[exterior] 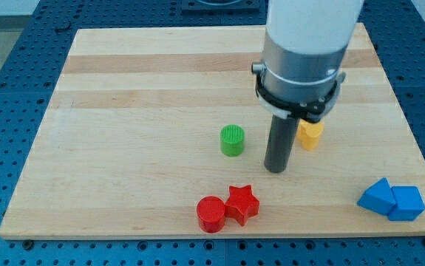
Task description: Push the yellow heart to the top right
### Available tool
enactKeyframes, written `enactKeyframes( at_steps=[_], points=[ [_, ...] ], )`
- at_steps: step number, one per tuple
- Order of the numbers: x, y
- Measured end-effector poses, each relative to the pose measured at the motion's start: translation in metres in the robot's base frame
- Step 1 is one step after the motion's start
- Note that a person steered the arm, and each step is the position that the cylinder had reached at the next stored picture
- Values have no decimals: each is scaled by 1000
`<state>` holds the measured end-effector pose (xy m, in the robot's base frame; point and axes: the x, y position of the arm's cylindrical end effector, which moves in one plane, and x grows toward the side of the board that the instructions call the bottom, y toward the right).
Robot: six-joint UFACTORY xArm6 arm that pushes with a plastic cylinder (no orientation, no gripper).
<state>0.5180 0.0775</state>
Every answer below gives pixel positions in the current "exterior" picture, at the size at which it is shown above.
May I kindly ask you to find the yellow heart block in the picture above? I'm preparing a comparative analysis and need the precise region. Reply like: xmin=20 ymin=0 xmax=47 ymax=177
xmin=297 ymin=120 xmax=324 ymax=151

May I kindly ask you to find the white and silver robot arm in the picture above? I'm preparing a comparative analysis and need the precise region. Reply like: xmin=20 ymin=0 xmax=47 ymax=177
xmin=251 ymin=0 xmax=364 ymax=123

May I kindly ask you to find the green cylinder block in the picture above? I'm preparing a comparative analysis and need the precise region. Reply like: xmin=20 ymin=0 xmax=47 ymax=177
xmin=220 ymin=124 xmax=245 ymax=157

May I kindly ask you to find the light wooden board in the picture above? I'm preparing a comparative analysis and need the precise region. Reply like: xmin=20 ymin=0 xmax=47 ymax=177
xmin=0 ymin=24 xmax=425 ymax=240

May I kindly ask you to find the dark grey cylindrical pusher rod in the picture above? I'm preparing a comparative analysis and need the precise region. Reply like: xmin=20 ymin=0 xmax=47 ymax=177
xmin=264 ymin=116 xmax=299 ymax=173

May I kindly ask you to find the red cylinder block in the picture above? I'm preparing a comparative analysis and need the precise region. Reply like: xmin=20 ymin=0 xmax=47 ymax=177
xmin=196 ymin=196 xmax=225 ymax=233

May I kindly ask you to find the red star block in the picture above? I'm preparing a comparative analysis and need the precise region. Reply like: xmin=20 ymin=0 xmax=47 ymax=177
xmin=225 ymin=185 xmax=260 ymax=226

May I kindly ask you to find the blue triangle block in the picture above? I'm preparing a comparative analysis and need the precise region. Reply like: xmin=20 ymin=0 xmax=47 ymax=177
xmin=357 ymin=177 xmax=396 ymax=216

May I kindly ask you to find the blue cube block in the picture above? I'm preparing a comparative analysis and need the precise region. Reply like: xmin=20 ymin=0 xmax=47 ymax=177
xmin=387 ymin=186 xmax=425 ymax=222

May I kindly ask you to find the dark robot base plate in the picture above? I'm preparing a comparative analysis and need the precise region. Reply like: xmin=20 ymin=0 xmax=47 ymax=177
xmin=180 ymin=0 xmax=261 ymax=13

